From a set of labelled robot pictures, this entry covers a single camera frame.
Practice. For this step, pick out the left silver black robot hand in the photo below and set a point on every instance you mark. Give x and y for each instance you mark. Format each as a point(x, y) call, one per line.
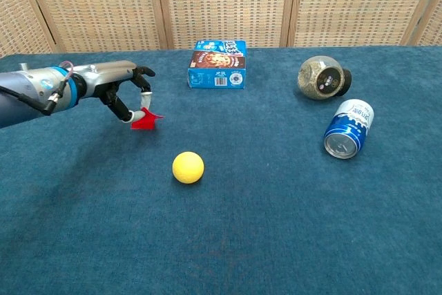
point(107, 75)

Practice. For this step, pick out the blue cookie box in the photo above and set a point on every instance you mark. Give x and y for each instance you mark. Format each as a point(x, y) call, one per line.
point(217, 65)

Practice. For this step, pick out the yellow ball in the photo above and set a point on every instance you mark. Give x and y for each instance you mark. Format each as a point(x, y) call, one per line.
point(188, 168)

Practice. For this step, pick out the bamboo folding screen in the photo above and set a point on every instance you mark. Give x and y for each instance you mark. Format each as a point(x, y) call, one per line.
point(221, 1)

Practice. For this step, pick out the blue felt table cover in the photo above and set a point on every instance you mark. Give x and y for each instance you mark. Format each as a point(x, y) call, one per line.
point(241, 222)

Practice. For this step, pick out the round glass spice jar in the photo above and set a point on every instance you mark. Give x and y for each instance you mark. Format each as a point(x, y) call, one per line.
point(321, 79)

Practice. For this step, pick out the blue white drink can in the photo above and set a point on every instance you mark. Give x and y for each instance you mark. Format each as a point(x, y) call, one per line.
point(348, 129)

